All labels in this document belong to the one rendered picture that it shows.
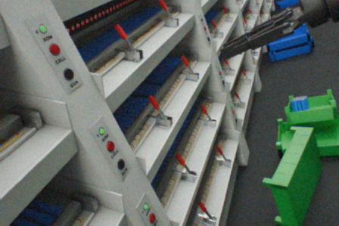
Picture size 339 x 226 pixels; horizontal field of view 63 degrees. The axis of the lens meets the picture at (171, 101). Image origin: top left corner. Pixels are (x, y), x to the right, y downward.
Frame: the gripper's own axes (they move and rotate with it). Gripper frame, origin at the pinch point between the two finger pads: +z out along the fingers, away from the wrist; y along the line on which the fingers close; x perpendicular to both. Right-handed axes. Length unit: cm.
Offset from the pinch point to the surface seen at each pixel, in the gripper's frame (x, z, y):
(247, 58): -36, 28, 100
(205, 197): -43, 34, -4
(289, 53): -61, 13, 148
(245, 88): -45, 31, 77
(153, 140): -7.1, 23.1, -19.5
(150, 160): -8.3, 21.3, -25.8
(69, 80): 16.3, 15.1, -35.5
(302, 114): -52, 3, 45
